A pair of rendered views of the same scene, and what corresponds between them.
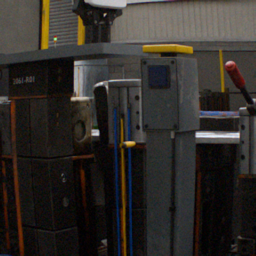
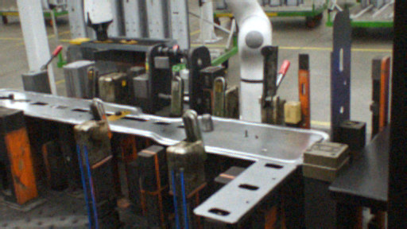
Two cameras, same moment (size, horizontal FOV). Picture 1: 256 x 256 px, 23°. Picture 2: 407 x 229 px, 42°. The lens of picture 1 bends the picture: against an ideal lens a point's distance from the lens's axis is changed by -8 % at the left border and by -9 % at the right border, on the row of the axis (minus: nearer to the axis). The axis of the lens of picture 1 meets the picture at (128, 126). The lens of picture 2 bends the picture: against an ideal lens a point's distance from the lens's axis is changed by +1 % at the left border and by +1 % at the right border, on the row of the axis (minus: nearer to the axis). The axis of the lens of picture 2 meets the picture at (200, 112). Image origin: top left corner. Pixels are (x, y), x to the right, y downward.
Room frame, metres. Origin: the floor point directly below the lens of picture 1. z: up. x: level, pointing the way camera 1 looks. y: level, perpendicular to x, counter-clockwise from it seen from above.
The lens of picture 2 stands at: (3.14, 0.53, 1.51)
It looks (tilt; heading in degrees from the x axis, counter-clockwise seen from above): 18 degrees down; 184
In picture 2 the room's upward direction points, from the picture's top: 5 degrees counter-clockwise
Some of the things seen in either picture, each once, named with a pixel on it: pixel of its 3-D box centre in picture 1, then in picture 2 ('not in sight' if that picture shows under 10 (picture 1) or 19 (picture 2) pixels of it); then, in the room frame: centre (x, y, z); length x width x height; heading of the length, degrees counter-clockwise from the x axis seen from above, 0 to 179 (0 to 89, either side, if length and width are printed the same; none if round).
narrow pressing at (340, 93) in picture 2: not in sight; (340, 84); (1.95, 0.79, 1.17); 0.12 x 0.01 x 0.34; 148
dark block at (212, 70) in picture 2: not in sight; (215, 130); (1.49, 0.48, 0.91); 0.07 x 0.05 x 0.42; 148
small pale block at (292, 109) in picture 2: not in sight; (293, 163); (1.73, 0.70, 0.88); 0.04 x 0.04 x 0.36; 58
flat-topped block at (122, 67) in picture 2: (43, 186); (135, 101); (1.15, 0.16, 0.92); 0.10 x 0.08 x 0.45; 58
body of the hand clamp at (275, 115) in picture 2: not in sight; (275, 156); (1.66, 0.66, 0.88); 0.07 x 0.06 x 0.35; 148
